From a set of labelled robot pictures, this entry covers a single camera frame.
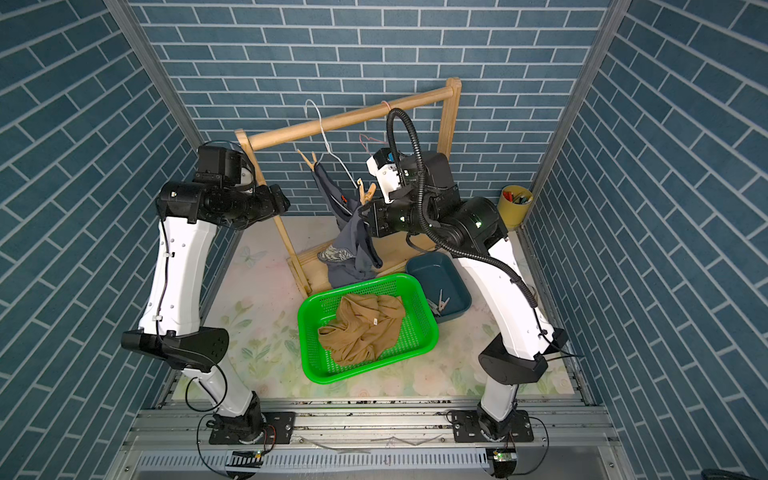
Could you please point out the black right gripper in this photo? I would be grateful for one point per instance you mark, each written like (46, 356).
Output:
(378, 223)

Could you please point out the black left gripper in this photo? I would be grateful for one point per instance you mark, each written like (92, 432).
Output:
(269, 207)

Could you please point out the wooden clothespin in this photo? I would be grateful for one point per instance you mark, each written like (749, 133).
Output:
(311, 161)
(366, 194)

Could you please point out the dark grey tank top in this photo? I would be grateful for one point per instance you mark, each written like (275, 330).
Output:
(351, 258)

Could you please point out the pink wire hanger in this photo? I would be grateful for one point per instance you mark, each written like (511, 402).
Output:
(370, 136)

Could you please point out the white wire hanger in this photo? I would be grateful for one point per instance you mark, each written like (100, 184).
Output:
(309, 103)

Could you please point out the tan tank top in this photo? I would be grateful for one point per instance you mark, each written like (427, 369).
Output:
(364, 327)

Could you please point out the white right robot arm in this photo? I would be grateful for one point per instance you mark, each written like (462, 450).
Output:
(420, 197)

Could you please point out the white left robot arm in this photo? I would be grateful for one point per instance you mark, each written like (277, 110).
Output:
(171, 327)

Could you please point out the dark teal plastic bin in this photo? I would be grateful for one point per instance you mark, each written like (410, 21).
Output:
(435, 271)

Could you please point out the yellow pen cup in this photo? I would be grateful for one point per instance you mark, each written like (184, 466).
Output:
(513, 205)

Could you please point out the floral table mat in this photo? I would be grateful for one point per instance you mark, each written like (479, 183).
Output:
(258, 301)

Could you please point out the green plastic basket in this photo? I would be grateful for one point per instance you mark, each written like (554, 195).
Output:
(419, 333)

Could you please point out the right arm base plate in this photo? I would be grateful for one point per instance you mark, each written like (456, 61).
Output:
(475, 426)

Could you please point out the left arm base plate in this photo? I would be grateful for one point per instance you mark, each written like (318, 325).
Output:
(270, 428)

